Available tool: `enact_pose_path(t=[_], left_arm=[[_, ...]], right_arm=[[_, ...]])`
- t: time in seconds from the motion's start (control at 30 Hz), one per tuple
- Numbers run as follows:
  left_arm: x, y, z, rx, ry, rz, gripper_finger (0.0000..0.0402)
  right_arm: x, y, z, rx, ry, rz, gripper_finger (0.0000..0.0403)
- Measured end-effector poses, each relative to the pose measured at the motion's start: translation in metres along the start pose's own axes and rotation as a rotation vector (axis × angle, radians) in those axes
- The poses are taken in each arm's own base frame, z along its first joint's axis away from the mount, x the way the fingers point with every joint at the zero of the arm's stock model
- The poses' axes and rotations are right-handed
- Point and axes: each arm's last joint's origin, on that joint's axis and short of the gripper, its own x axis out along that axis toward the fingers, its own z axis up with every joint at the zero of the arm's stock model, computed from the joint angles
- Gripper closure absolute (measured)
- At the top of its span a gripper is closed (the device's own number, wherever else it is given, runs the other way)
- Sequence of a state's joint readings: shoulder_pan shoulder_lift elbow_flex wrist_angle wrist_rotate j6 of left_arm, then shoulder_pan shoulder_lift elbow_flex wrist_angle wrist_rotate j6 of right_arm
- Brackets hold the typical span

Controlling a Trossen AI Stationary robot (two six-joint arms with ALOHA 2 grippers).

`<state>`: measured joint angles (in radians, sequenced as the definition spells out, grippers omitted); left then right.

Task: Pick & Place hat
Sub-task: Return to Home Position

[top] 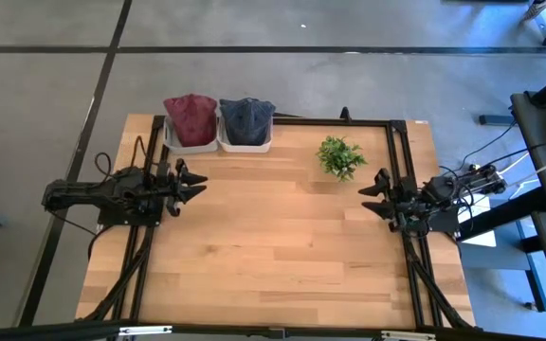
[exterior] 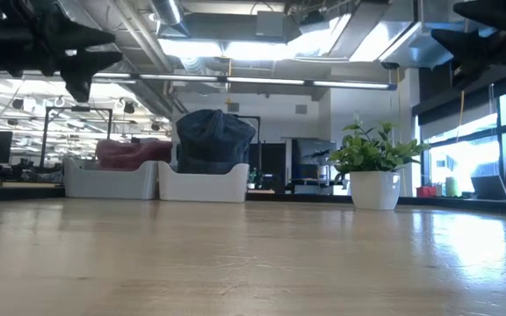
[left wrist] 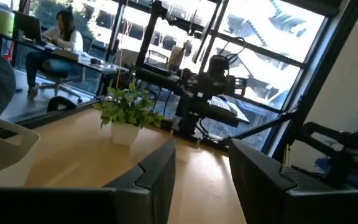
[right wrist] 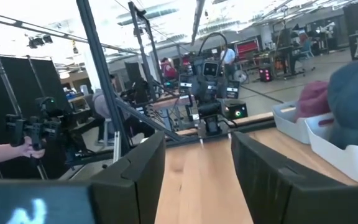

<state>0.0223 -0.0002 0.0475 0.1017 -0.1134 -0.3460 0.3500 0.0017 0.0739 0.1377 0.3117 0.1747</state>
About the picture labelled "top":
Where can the black frame clamp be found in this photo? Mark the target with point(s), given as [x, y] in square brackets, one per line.
[345, 114]

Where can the small green artificial plant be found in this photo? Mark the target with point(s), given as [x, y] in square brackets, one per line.
[340, 158]

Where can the dark red cap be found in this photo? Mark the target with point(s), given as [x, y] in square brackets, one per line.
[191, 118]

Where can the black desk support bar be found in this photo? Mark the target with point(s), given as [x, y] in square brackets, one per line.
[505, 213]

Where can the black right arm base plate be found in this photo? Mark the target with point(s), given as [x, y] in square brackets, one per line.
[443, 222]

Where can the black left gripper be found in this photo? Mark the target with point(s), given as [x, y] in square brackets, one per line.
[174, 189]

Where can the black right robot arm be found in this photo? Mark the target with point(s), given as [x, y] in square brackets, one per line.
[462, 189]

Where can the dark blue denim cap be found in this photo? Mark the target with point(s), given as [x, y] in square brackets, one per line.
[247, 120]

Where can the silver frame bracket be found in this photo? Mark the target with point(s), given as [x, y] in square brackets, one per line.
[145, 330]
[408, 335]

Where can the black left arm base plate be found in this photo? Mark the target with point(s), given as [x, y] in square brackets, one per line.
[128, 219]

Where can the black side desk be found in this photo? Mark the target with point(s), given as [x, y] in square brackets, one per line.
[545, 156]

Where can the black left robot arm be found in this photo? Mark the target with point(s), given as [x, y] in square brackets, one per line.
[107, 192]

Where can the black aluminium table frame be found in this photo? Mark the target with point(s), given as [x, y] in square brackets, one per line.
[410, 284]

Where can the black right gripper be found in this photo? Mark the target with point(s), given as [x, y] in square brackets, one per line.
[403, 203]

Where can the white plastic bin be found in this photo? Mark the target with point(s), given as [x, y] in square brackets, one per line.
[244, 148]
[192, 148]

